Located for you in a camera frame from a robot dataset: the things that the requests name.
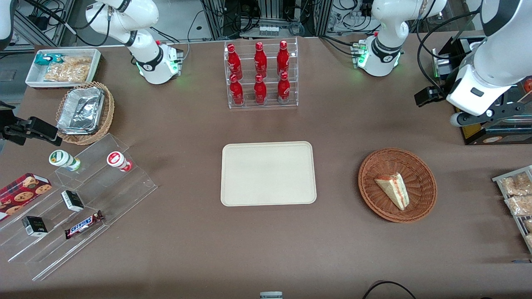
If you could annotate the red chocolate chip cookie box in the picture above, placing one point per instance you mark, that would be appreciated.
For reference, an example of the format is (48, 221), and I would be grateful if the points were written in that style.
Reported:
(23, 193)

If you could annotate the small black carton box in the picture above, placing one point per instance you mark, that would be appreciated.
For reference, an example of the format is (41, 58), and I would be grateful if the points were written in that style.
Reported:
(35, 226)
(72, 200)

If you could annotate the brown round wicker basket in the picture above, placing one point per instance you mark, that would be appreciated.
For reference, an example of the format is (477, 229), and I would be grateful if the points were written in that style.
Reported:
(419, 166)

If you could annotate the triangular sandwich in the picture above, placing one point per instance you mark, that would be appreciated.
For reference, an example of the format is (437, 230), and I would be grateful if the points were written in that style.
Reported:
(395, 189)

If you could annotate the green lid yogurt cup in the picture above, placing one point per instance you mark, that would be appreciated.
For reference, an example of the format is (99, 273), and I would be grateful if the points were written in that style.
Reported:
(62, 158)

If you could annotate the Snickers chocolate bar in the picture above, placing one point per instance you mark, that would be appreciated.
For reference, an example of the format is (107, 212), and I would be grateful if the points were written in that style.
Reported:
(83, 225)

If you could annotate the black food warmer appliance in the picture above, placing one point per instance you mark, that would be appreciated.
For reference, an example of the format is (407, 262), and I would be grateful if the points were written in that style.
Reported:
(498, 135)

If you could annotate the white power strip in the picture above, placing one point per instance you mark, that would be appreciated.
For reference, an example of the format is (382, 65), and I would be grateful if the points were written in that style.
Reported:
(268, 30)

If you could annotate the green snack packet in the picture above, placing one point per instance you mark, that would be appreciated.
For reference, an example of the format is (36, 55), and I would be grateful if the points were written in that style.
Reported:
(43, 59)

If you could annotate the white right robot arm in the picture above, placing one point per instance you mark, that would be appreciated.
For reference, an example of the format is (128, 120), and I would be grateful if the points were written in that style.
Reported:
(145, 50)

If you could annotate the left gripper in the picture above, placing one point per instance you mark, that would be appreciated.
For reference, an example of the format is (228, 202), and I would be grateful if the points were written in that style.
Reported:
(441, 91)

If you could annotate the light oval wicker basket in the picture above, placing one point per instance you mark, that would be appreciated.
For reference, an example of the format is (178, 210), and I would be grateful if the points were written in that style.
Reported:
(107, 112)

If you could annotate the clear acrylic bottle rack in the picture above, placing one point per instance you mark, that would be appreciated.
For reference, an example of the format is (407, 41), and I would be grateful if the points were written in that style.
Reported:
(249, 104)

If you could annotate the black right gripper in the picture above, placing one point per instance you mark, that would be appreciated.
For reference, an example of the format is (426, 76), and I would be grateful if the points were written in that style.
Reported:
(6, 125)

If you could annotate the white rectangular snack bin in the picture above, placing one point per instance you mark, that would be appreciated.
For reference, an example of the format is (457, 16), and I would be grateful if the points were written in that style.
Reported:
(35, 77)

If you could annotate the small grey device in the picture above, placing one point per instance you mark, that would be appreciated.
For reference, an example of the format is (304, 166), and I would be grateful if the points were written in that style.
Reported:
(271, 295)

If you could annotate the clear acrylic stepped riser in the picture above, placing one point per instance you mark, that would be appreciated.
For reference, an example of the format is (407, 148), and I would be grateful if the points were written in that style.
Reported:
(45, 253)
(124, 195)

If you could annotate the clear bag of pastries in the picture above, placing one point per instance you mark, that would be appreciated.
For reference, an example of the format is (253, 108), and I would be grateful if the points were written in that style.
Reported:
(517, 183)
(519, 205)

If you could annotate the clear bag of chips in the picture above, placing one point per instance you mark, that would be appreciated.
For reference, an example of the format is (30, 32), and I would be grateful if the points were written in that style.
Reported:
(70, 69)

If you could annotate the red soda bottle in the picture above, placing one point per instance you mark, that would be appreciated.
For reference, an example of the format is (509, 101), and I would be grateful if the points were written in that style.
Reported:
(234, 62)
(283, 59)
(260, 60)
(260, 92)
(236, 93)
(284, 90)

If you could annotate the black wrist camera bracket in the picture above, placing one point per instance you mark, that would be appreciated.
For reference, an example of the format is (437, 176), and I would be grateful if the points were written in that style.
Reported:
(507, 110)

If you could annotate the stacked aluminium foil trays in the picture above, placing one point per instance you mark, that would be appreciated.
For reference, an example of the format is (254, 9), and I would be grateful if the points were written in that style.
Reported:
(81, 110)

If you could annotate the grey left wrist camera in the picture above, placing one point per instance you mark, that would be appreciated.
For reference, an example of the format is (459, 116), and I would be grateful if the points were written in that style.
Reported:
(459, 119)

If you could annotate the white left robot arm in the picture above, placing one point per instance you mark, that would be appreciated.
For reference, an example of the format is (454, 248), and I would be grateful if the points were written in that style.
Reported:
(498, 45)

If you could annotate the red lid yogurt cup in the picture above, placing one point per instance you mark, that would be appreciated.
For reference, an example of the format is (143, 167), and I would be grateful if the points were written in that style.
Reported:
(117, 160)

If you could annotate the beige rectangular serving tray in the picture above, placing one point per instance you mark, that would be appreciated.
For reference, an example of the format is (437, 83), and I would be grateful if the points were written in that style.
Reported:
(268, 174)

